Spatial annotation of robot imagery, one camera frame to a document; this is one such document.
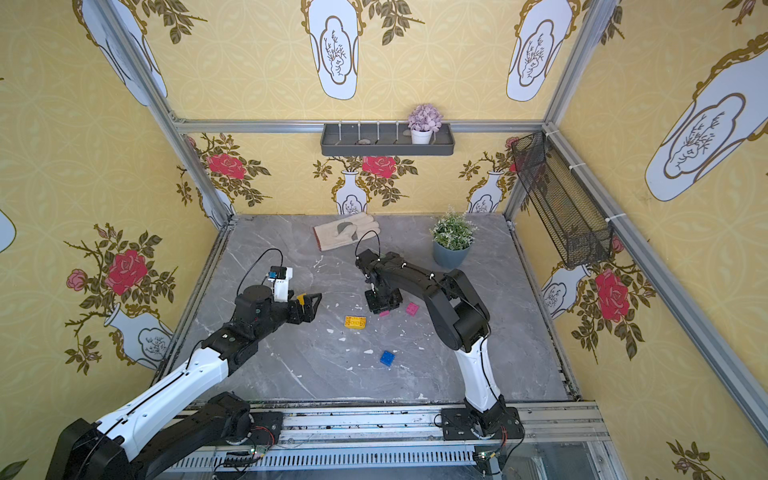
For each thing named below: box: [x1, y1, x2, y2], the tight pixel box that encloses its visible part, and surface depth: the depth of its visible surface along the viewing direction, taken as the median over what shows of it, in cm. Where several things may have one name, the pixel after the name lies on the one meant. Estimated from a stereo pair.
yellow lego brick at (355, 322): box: [344, 316, 366, 330], surface depth 92 cm
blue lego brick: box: [380, 350, 395, 367], surface depth 85 cm
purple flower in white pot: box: [407, 103, 444, 145], surface depth 85 cm
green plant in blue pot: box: [430, 210, 479, 269], surface depth 100 cm
